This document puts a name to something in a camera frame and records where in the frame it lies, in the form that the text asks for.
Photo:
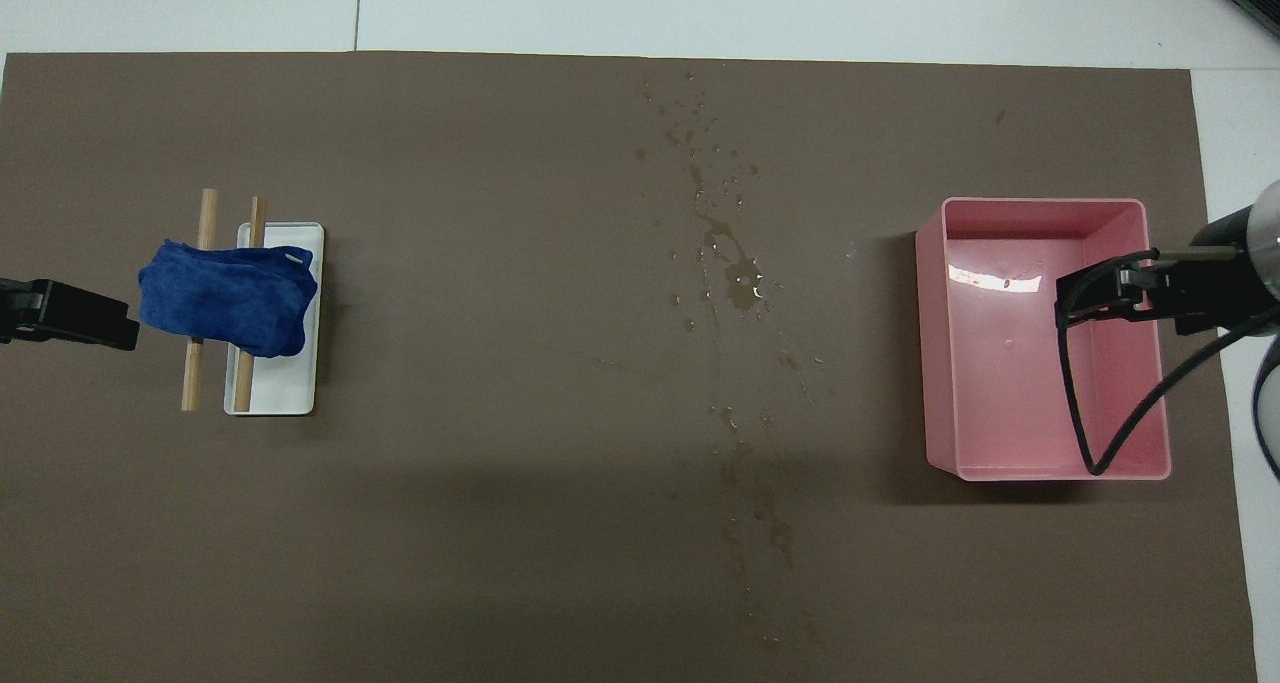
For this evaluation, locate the light wooden rod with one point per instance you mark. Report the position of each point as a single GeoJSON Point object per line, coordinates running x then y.
{"type": "Point", "coordinates": [207, 213]}

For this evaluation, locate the blue towel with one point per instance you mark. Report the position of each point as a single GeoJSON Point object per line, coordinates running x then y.
{"type": "Point", "coordinates": [230, 298]}

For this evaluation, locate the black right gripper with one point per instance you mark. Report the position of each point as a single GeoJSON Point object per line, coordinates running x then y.
{"type": "Point", "coordinates": [1200, 298]}

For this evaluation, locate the darker wooden rod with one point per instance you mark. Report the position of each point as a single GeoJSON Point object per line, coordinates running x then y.
{"type": "Point", "coordinates": [258, 218]}

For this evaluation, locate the pink plastic bin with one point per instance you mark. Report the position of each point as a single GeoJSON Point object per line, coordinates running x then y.
{"type": "Point", "coordinates": [1000, 403]}

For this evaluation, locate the white rack base tray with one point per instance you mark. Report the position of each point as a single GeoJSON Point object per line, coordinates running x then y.
{"type": "Point", "coordinates": [290, 383]}

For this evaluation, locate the brown table mat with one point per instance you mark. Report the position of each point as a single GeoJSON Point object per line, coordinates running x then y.
{"type": "Point", "coordinates": [500, 513]}

